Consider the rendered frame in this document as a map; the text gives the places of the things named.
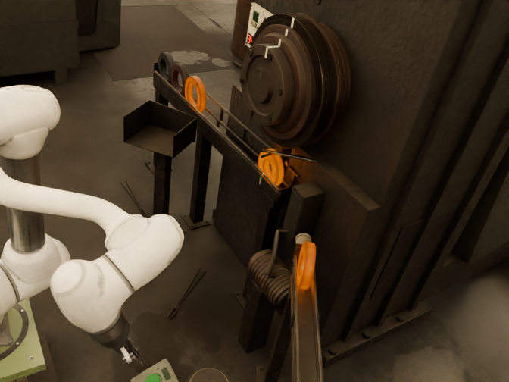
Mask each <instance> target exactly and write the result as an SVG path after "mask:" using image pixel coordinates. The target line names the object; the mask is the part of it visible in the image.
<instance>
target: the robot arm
mask: <svg viewBox="0 0 509 382"><path fill-rule="evenodd" d="M60 115H61V110H60V106H59V104H58V101H57V99H56V98H55V96H54V95H53V94H52V93H51V92H50V91H49V90H47V89H43V88H41V87H39V86H31V85H18V86H8V87H3V88H0V165H1V167H0V205H4V206H6V209H7V216H8V226H9V231H10V237H11V238H10V239H9V240H8V241H7V242H6V244H5V247H4V250H3V253H2V256H1V259H0V347H7V346H10V345H12V344H13V342H14V341H13V337H12V336H11V334H10V329H9V323H8V311H9V310H10V309H11V308H12V307H13V306H14V305H15V304H17V303H19V302H22V301H24V300H25V299H28V298H30V297H32V296H35V295H36V294H37V293H40V292H42V291H43V290H45V289H47V288H48V287H50V288H51V292H52V295H53V297H54V299H55V301H56V303H57V305H58V307H59V309H60V310H61V312H62V313H63V314H64V316H65V317H66V318H67V319H68V320H69V321H70V322H71V323H72V324H74V325H75V326H77V327H79V328H81V329H82V330H83V331H84V332H85V333H86V334H87V335H88V336H89V337H90V338H91V339H92V340H93V341H95V342H97V343H100V344H101V345H102V346H103V347H105V348H113V349H114V350H115V351H117V352H118V353H119V354H120V355H123V356H124V357H123V363H124V364H125V365H128V366H129V367H130V368H132V369H133V370H136V371H137V373H138V374H139V373H141V372H143V371H144V370H146V369H147V368H149V366H148V364H147V362H146V361H145V360H144V358H143V357H142V356H141V354H140V353H139V352H138V351H139V347H138V346H137V347H136V348H135V347H134V346H133V342H132V341H131V339H130V338H129V334H130V324H129V322H128V321H127V317H126V315H125V314H124V312H123V309H122V307H121V306H122V304H123V303H124V302H125V301H126V299H127V298H128V297H129V296H130V295H131V294H133V293H134V292H135V291H137V289H139V288H140V287H142V286H144V285H146V284H147V283H148V282H150V281H151V280H153V279H154V278H155V277H156V276H158V275H159V274H160V273H161V272H162V271H163V270H164V269H165V268H166V267H167V266H168V265H169V264H170V263H171V262H172V261H173V260H174V259H175V258H176V256H177V255H178V253H179V252H180V250H181V248H182V245H183V240H184V234H183V231H182V229H181V227H180V226H179V224H178V223H177V221H176V220H175V219H174V218H173V217H171V216H169V215H167V214H157V215H153V216H152V217H150V218H144V217H143V216H141V215H140V214H135V215H131V214H127V213H126V212H125V211H123V210H122V209H120V208H118V207H117V206H116V205H114V204H112V203H110V202H108V201H106V200H104V199H100V198H97V197H94V196H88V195H83V194H79V193H72V192H68V191H63V190H59V189H52V188H48V187H43V186H42V184H41V174H40V163H39V152H40V150H41V149H42V147H43V145H44V142H45V139H46V137H47V135H48V132H49V131H50V130H52V129H54V127H55V126H56V125H57V123H58V122H59V120H60ZM43 213H45V214H55V215H60V216H66V217H72V218H82V219H86V220H89V221H93V222H95V223H97V224H98V225H100V226H101V227H102V228H103V230H104V231H105V233H106V240H105V246H106V248H107V249H108V252H106V253H105V254H104V255H103V256H102V257H100V258H98V259H96V260H94V261H85V260H70V254H69V252H68V250H67V248H66V246H65V245H64V244H63V243H62V242H60V241H59V240H56V239H53V238H51V237H50V236H49V235H48V234H46V233H45V228H44V217H43Z"/></svg>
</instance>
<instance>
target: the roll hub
mask: <svg viewBox="0 0 509 382"><path fill-rule="evenodd" d="M268 46H276V45H275V44H273V43H266V44H257V45H253V46H252V47H251V48H250V49H251V50H252V51H253V55H252V56H251V57H250V56H248V53H246V55H245V58H244V60H243V63H242V70H241V77H242V78H244V81H245V82H244V84H241V87H242V96H243V99H244V102H245V106H246V108H247V109H248V111H249V109H252V110H253V113H254V114H253V115H252V118H253V119H254V120H255V121H256V122H257V123H259V124H260V125H263V126H270V125H274V124H280V123H282V122H283V121H284V120H285V119H286V118H287V117H288V116H289V114H290V112H291V110H292V106H293V103H294V99H295V78H294V74H293V70H292V66H291V64H290V62H289V59H288V58H287V56H286V54H285V52H284V51H283V50H282V49H281V48H280V47H275V48H268ZM266 48H268V50H267V54H268V53H270V54H272V57H273V58H272V60H271V61H269V60H267V58H265V52H266ZM278 88H280V89H282V90H283V94H282V95H277V90H278ZM267 116H271V117H272V121H271V123H268V122H267Z"/></svg>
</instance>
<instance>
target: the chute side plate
mask: <svg viewBox="0 0 509 382"><path fill-rule="evenodd" d="M156 85H157V86H158V87H159V89H160V94H162V96H163V97H165V99H166V100H167V101H168V102H169V103H170V104H171V105H172V106H173V107H174V108H175V109H176V110H178V111H181V112H184V113H187V114H190V115H192V116H195V117H197V118H198V121H197V130H198V126H199V127H200V128H201V129H202V130H203V137H204V138H205V139H206V140H207V141H208V142H209V143H210V144H211V145H212V146H213V147H214V148H215V149H216V150H217V151H218V152H219V153H220V154H221V155H222V156H223V157H224V158H225V159H226V160H227V161H228V162H229V163H230V164H231V165H232V166H233V167H234V168H235V169H236V170H237V171H238V172H239V173H240V174H241V175H242V176H243V177H244V178H245V179H246V180H247V181H248V182H249V183H250V184H251V185H252V186H253V187H254V188H255V189H256V190H257V191H258V192H259V194H260V195H261V196H262V197H263V196H264V193H266V194H267V196H268V197H269V198H270V199H271V200H272V202H271V206H270V207H271V208H274V205H275V201H276V195H277V191H276V190H275V189H274V188H273V187H272V186H271V185H270V184H269V183H268V182H267V180H266V179H265V178H264V177H263V176H262V175H261V174H260V173H259V171H258V170H257V169H256V168H255V167H254V166H252V164H251V163H250V162H249V161H248V160H247V159H246V158H245V157H243V156H242V155H241V154H240V153H239V152H238V151H237V150H236V149H235V148H234V147H233V146H232V145H230V144H229V143H228V142H227V141H226V140H225V139H224V138H223V137H222V136H221V135H220V134H219V133H218V132H217V131H216V130H215V129H214V128H213V127H212V126H211V125H210V124H209V123H208V122H207V121H205V120H204V119H203V118H202V117H201V116H200V115H199V114H198V113H197V112H196V111H195V110H194V109H193V108H191V107H190V106H189V105H188V104H187V103H186V102H185V101H184V100H183V99H182V98H181V97H180V96H178V95H177V94H176V93H175V92H174V91H173V90H172V89H171V88H170V87H169V86H168V85H167V84H166V83H165V82H164V81H163V80H162V79H161V78H160V77H159V76H158V75H157V74H156V73H155V72H153V87H154V88H155V86H156ZM260 178H261V183H260V184H259V182H260Z"/></svg>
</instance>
